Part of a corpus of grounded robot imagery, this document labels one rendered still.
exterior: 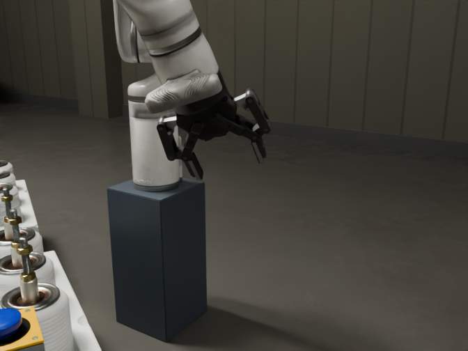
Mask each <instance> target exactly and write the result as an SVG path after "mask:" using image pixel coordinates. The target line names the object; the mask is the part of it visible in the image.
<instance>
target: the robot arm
mask: <svg viewBox="0 0 468 351"><path fill-rule="evenodd" d="M113 3H114V20H115V33H116V44H117V48H118V52H119V54H120V57H121V58H122V59H123V60H124V61H125V62H128V63H153V67H154V70H155V73H154V74H153V75H151V76H150V77H148V78H146V79H143V80H141V81H137V82H134V83H133V84H130V85H129V87H128V91H127V92H128V104H129V116H130V138H131V151H132V175H133V186H134V188H135V189H138V190H140V191H144V192H163V191H167V190H171V189H175V188H176V187H178V186H179V185H180V183H181V182H182V161H183V162H184V163H185V165H186V167H187V169H188V171H189V173H190V175H191V176H192V177H193V178H195V177H196V179H197V180H202V179H203V169H202V168H201V165H200V164H199V161H198V159H197V157H196V155H195V153H194V152H192V151H193V149H194V146H195V145H196V142H197V139H200V140H204V141H209V140H211V139H213V138H214V137H222V136H225V135H226V133H228V132H229V131H230V132H232V133H234V134H236V135H238V136H244V137H246V138H248V139H250V140H251V145H252V147H253V150H254V152H255V154H256V157H257V160H258V163H263V162H264V158H265V157H266V147H265V144H264V142H263V139H262V135H264V134H267V133H269V132H270V119H269V117H268V115H267V114H266V112H265V110H264V108H263V106H262V104H261V103H260V100H259V99H258V96H257V95H256V93H255V91H254V89H252V88H248V89H247V90H246V91H245V94H243V95H241V96H238V97H236V98H234V97H232V96H231V95H230V93H229V92H228V89H227V87H226V84H225V82H224V79H223V77H222V75H221V72H220V69H219V66H218V65H217V62H216V59H215V56H214V54H213V52H212V49H211V47H210V45H209V43H208V41H207V40H206V38H205V36H204V35H203V32H202V30H201V27H200V25H199V23H198V20H197V18H196V15H195V12H194V10H193V8H192V5H191V3H190V0H113ZM238 107H243V108H244V110H246V111H251V113H252V115H253V117H254V118H255V120H256V122H257V124H254V123H252V122H250V121H248V120H247V119H246V118H245V117H244V116H242V115H240V114H238V113H236V111H237V108H238ZM178 127H179V128H180V129H182V130H184V131H186V132H187V137H186V139H185V142H184V145H183V147H182V144H181V137H180V136H178Z"/></svg>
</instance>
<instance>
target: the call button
mask: <svg viewBox="0 0 468 351"><path fill-rule="evenodd" d="M21 323H22V314H21V313H20V312H19V311H18V310H16V309H8V308H6V309H0V340H1V339H5V338H8V337H10V336H12V335H13V334H15V333H16V332H17V330H18V329H19V326H20V325H21Z"/></svg>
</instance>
